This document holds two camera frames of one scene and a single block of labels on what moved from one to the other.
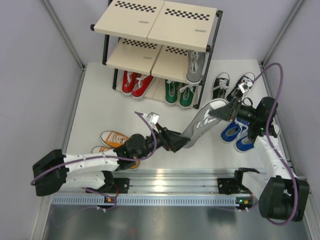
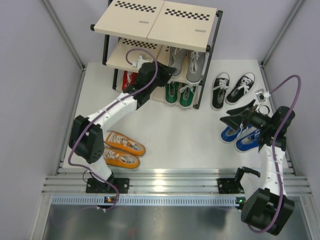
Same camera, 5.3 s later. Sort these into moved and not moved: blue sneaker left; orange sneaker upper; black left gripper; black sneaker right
Moved: black left gripper
Not moved: blue sneaker left; black sneaker right; orange sneaker upper
